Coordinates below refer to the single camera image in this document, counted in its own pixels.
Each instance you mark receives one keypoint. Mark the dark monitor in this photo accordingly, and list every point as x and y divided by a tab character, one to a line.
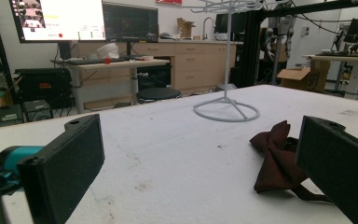
130	22

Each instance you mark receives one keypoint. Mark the small cardboard box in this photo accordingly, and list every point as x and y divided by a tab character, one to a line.
185	28

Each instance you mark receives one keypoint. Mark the large lit monitor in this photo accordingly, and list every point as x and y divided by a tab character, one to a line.
62	19

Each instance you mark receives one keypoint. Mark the small red object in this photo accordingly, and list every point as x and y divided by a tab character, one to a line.
107	60

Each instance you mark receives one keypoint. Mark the light wooden desk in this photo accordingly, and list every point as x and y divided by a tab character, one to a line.
118	73

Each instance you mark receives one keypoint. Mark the white work table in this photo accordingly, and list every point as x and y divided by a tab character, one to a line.
351	73

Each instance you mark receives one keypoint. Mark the white crumpled bag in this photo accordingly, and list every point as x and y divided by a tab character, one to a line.
108	50

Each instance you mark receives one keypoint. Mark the dark red bow tie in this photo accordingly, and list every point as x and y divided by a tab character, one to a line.
276	161

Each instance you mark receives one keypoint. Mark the black metal frame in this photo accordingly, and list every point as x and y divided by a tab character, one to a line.
261	40

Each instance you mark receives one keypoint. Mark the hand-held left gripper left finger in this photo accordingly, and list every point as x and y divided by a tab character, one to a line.
63	169

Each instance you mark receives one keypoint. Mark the black equipment case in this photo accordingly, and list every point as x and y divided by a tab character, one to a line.
45	85

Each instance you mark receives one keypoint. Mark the black shelf post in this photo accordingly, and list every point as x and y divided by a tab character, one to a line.
0	53

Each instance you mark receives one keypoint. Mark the round black stool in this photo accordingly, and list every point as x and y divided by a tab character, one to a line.
158	94

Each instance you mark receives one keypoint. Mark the curved metal faucet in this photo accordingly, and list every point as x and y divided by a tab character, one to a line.
207	28

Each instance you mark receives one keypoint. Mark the wooden drawer cabinet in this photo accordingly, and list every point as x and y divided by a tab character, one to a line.
195	65

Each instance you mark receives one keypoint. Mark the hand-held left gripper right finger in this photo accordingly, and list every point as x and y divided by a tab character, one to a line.
338	168

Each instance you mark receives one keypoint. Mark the black electronics box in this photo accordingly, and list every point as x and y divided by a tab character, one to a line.
35	110

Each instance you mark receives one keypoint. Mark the open cardboard box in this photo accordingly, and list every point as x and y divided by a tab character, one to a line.
304	76

